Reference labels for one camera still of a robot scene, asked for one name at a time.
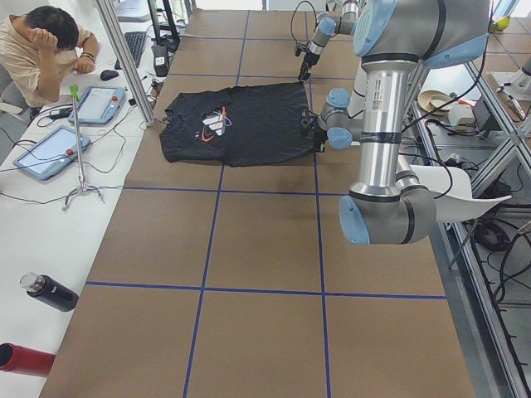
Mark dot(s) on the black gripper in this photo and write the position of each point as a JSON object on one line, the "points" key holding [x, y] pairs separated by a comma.
{"points": [[318, 135], [309, 58]]}

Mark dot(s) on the black graphic t-shirt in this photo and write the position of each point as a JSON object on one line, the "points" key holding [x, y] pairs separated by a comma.
{"points": [[239, 126]]}

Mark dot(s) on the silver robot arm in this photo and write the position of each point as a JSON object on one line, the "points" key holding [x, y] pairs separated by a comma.
{"points": [[340, 19], [387, 204]]}

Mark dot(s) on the wooden bowl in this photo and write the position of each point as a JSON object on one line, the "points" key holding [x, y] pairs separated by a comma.
{"points": [[429, 100]]}

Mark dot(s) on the black box white label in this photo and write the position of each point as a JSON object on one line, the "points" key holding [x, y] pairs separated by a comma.
{"points": [[160, 60]]}

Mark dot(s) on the white power adapter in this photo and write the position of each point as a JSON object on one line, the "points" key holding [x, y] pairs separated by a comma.
{"points": [[461, 115]]}

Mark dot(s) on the white plastic chair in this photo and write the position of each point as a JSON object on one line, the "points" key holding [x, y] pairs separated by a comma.
{"points": [[457, 204]]}

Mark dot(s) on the black keyboard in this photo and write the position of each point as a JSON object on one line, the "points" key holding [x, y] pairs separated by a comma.
{"points": [[136, 44]]}

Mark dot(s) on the brown paper table cover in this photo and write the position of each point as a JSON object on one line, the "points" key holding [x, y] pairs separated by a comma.
{"points": [[217, 281]]}

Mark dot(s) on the black computer mouse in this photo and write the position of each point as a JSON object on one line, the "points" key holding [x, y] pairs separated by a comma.
{"points": [[107, 75]]}

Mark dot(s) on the far blue teach pendant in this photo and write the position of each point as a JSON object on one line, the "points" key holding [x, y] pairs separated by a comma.
{"points": [[99, 105]]}

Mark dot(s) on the blue teach pendant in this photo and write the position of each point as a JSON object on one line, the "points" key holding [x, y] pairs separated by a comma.
{"points": [[50, 155], [99, 105]]}

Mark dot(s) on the silver tripod stand green top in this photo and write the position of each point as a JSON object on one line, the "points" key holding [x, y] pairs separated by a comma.
{"points": [[84, 187]]}

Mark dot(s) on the near blue teach pendant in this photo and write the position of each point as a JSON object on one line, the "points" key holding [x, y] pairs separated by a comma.
{"points": [[50, 155]]}

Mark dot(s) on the seated person beige shirt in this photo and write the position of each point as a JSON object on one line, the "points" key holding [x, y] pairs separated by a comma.
{"points": [[40, 48]]}

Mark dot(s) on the black water bottle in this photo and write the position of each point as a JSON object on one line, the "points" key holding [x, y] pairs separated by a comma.
{"points": [[45, 289]]}

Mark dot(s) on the red water bottle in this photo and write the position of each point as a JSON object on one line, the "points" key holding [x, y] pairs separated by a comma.
{"points": [[26, 361]]}

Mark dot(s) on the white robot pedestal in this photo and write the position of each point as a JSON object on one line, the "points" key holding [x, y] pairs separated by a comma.
{"points": [[355, 110]]}

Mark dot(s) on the aluminium frame post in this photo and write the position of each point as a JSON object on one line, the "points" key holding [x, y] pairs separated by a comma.
{"points": [[121, 50]]}

